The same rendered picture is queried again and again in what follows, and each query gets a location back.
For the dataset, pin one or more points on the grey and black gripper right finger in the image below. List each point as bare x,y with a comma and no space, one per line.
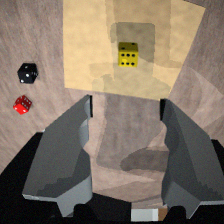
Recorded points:
194,177

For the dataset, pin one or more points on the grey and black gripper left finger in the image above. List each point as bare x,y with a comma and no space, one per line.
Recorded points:
51,173

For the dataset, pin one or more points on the tan mat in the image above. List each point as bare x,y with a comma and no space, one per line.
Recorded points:
92,29

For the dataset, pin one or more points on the yellow die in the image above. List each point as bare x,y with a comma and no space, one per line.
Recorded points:
127,54

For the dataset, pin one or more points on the black die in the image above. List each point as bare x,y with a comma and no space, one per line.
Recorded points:
27,73

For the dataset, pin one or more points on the red die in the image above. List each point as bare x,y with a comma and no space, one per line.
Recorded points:
22,104

